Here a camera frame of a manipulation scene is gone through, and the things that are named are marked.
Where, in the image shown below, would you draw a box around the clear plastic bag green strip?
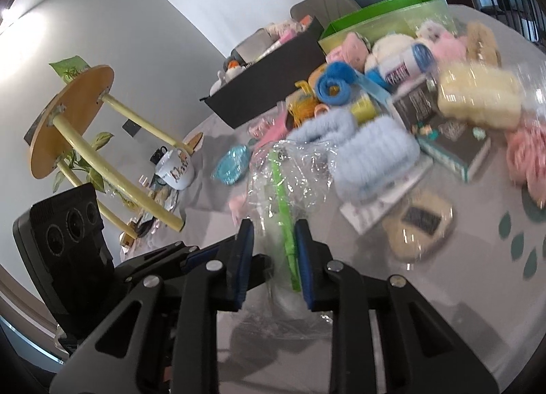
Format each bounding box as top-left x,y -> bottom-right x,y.
246,140 -> 335,339

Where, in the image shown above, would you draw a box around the clear packing tape roll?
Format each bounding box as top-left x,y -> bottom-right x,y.
231,28 -> 276,64

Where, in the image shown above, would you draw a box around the beige wrinkled dog plush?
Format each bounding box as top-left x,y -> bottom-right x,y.
264,19 -> 305,38

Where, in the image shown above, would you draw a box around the wooden round stool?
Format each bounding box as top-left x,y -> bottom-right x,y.
30,65 -> 193,231

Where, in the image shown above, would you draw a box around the light blue fluffy slippers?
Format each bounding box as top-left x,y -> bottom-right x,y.
287,107 -> 420,205

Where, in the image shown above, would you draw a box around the white printed mug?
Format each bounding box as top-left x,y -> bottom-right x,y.
156,148 -> 195,191

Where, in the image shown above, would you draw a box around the orange slice coaster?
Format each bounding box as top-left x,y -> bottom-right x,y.
187,132 -> 204,151

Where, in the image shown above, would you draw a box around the yellow plastic toy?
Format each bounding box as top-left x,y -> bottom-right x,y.
285,81 -> 321,128

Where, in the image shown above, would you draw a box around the blue plush toy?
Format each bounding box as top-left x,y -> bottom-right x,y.
315,61 -> 356,107

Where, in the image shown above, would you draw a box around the orange round plush cushion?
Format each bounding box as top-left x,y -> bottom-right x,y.
307,63 -> 328,91

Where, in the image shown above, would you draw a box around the black storage box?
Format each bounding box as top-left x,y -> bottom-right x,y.
201,19 -> 325,129

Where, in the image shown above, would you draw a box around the black teal book box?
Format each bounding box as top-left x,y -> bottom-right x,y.
416,115 -> 492,183

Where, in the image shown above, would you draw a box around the white duck plush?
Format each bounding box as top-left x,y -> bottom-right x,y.
209,60 -> 245,96

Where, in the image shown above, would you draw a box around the white cinnamoroll plush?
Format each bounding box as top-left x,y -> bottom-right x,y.
364,33 -> 416,72

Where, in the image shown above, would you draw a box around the white blue tube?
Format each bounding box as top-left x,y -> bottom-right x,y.
364,43 -> 436,92

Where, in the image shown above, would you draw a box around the pink white tube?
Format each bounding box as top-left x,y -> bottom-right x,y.
255,29 -> 298,62

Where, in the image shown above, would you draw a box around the cream fluffy sponge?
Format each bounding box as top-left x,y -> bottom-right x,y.
437,61 -> 523,130

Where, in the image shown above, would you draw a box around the right grey chair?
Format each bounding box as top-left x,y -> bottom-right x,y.
290,0 -> 361,29

